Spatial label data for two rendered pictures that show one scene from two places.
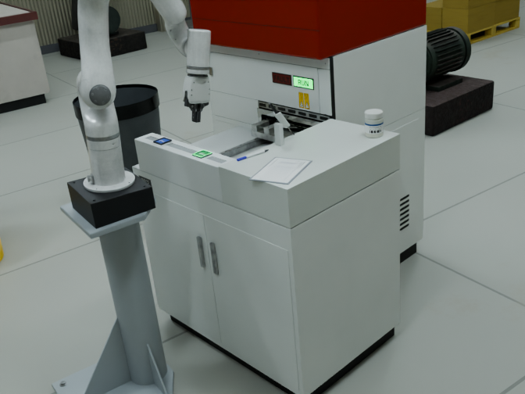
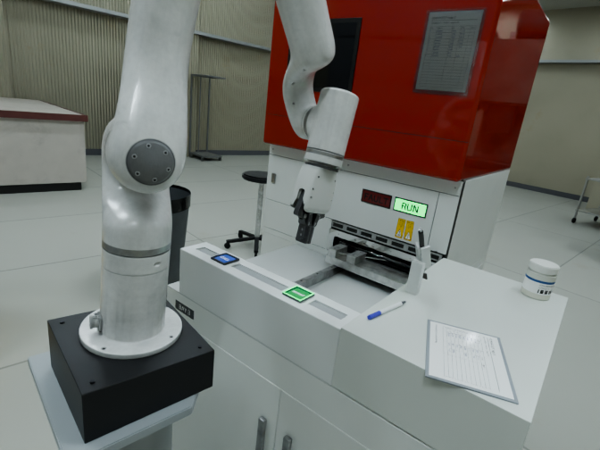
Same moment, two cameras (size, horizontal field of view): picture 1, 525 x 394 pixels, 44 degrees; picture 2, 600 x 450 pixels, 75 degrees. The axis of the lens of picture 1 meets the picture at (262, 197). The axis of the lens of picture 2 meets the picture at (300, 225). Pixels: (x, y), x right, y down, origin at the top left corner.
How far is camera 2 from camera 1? 1.63 m
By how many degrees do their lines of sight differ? 13
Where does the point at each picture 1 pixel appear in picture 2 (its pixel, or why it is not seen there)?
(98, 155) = (121, 283)
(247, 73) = not seen: hidden behind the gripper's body
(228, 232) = (329, 435)
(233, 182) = (369, 362)
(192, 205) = (262, 370)
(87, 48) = (142, 57)
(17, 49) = (64, 142)
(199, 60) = (336, 141)
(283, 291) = not seen: outside the picture
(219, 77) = (284, 186)
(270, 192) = (471, 412)
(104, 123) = (145, 223)
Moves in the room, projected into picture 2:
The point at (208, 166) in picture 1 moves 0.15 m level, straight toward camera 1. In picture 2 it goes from (316, 322) to (340, 367)
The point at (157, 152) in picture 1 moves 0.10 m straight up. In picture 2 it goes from (216, 276) to (218, 240)
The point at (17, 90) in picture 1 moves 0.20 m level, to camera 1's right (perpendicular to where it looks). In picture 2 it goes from (57, 175) to (74, 176)
